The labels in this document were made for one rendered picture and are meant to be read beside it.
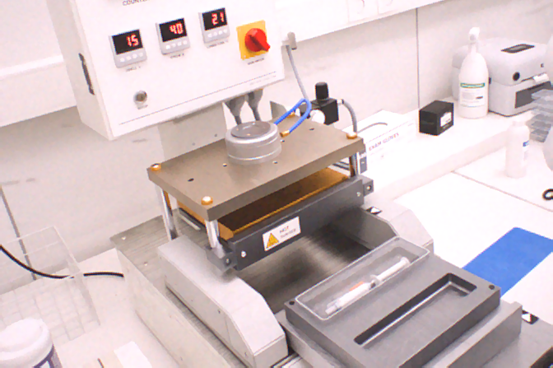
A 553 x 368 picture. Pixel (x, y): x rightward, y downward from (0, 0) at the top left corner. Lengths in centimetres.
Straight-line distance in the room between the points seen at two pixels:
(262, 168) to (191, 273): 17
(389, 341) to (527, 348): 15
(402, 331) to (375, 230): 22
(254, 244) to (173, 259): 14
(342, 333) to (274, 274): 24
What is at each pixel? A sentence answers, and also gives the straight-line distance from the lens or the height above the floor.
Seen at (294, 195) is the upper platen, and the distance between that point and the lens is 80.
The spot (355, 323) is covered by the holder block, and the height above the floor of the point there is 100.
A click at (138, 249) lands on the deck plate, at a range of 101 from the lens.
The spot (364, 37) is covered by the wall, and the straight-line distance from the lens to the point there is 163.
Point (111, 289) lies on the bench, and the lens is 126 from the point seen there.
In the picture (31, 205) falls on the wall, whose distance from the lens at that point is 133.
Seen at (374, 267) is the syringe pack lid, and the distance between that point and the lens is 74.
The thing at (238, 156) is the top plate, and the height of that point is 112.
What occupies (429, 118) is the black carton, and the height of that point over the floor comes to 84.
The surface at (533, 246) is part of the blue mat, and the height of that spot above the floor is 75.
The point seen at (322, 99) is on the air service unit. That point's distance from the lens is 106.
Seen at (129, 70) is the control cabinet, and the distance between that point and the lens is 85.
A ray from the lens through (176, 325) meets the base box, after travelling 91.
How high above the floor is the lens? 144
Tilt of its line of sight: 25 degrees down
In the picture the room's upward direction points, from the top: 8 degrees counter-clockwise
